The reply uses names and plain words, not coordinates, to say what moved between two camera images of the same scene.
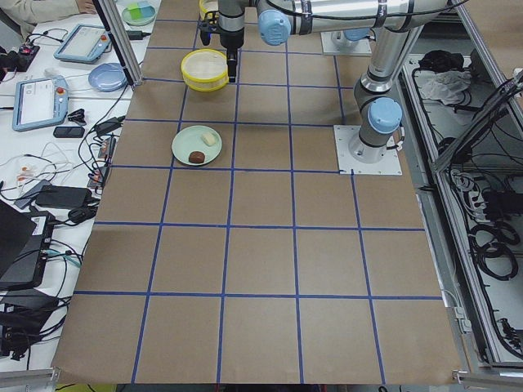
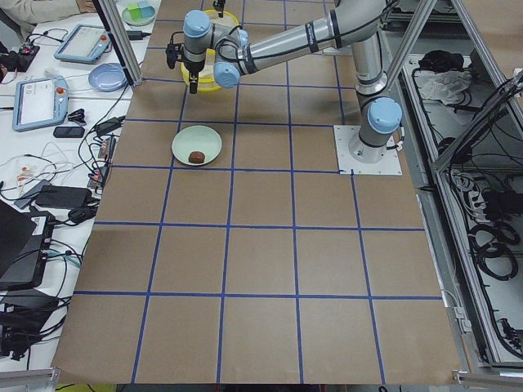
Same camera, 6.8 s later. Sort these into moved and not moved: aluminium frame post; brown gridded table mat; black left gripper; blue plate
Moved: black left gripper
Not moved: blue plate; aluminium frame post; brown gridded table mat
